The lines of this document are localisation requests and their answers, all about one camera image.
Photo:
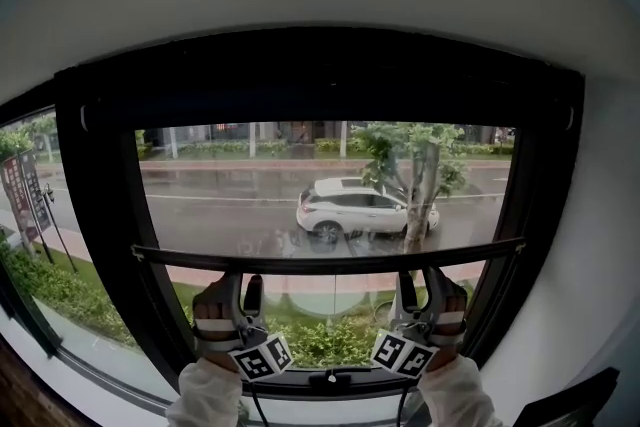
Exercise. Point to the black flat object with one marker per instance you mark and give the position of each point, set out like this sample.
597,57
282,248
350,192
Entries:
570,402

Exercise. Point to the person's left forearm white sleeve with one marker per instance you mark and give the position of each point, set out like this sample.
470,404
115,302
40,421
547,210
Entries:
205,395

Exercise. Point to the red and black signboards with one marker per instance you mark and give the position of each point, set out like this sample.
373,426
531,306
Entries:
22,195

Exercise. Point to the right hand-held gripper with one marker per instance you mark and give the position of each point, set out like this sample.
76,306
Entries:
402,355

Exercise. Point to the green street tree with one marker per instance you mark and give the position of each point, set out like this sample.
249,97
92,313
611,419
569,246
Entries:
417,195

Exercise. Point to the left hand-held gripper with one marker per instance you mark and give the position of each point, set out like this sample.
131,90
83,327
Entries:
260,360

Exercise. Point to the black window latch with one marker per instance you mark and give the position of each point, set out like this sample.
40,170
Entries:
330,377

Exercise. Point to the person's right hand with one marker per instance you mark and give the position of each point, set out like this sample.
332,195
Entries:
454,315

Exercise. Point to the person's right forearm white sleeve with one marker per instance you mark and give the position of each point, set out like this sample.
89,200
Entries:
460,395

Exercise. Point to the green hedge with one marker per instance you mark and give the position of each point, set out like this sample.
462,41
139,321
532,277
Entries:
60,290

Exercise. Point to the black roll-up window screen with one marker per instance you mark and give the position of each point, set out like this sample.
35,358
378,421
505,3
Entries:
320,261

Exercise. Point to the white car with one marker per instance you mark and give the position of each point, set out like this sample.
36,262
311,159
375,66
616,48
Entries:
345,210

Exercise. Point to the person's left hand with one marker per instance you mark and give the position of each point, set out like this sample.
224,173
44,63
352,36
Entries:
212,310

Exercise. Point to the black window frame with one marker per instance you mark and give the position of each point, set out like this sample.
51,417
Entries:
100,215

